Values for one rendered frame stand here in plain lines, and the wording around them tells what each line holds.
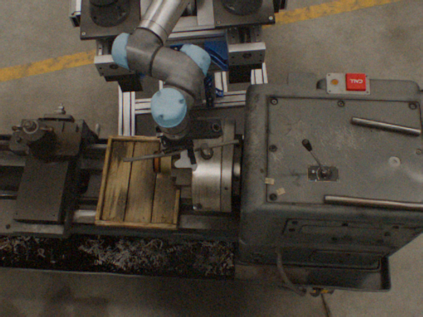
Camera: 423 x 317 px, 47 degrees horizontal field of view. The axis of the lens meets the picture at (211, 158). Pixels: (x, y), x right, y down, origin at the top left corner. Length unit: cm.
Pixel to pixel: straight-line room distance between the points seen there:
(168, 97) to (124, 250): 117
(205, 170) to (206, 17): 72
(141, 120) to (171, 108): 172
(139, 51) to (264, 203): 57
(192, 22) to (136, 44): 85
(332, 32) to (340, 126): 185
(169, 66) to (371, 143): 71
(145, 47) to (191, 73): 12
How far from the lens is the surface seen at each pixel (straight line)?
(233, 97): 274
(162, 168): 162
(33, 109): 322
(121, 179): 187
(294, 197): 142
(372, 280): 215
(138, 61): 111
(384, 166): 150
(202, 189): 150
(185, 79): 106
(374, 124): 153
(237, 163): 153
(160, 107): 103
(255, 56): 185
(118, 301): 267
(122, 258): 210
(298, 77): 160
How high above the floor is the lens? 258
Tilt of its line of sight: 66 degrees down
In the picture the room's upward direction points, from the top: 6 degrees counter-clockwise
